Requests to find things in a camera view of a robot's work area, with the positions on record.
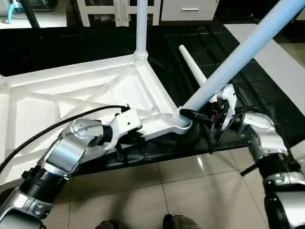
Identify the black left robot foot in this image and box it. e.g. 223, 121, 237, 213
95, 219, 127, 229

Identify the white flat board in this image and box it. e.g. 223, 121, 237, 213
223, 22, 305, 104

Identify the black slanted pole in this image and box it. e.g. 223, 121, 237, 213
21, 0, 41, 29

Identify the white plastic table leg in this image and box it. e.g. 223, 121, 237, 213
172, 0, 305, 129
178, 44, 208, 88
134, 0, 150, 62

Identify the white drawer unit with handle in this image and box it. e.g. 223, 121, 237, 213
160, 0, 220, 22

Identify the teal and white mop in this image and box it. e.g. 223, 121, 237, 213
4, 0, 22, 25

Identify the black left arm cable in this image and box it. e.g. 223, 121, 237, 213
0, 104, 131, 176

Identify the white glass door cabinet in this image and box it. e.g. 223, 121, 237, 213
76, 0, 161, 27

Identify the black work mat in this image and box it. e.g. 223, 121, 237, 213
0, 21, 305, 170

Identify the white plastic table top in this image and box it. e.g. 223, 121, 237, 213
0, 53, 193, 187

